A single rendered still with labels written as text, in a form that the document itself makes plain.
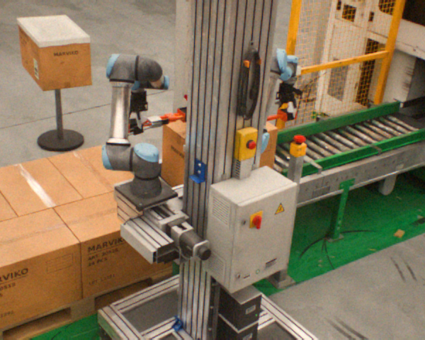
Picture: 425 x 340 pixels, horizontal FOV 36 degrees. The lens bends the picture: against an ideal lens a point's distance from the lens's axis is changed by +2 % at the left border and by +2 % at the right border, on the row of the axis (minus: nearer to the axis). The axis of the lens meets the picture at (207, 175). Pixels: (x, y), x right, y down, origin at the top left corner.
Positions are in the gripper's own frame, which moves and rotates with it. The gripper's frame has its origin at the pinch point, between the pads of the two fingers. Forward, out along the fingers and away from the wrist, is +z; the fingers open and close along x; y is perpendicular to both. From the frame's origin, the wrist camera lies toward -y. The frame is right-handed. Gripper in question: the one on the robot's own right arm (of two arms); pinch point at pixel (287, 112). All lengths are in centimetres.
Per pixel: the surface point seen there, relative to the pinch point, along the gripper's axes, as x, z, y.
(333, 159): -5, 46, -52
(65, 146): -209, 106, 63
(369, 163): 5, 51, -75
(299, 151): 25.3, 12.3, 9.3
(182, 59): -126, 9, -2
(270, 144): -8.0, 24.6, 2.8
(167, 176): -39, 49, 59
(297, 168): 24.8, 24.1, 8.0
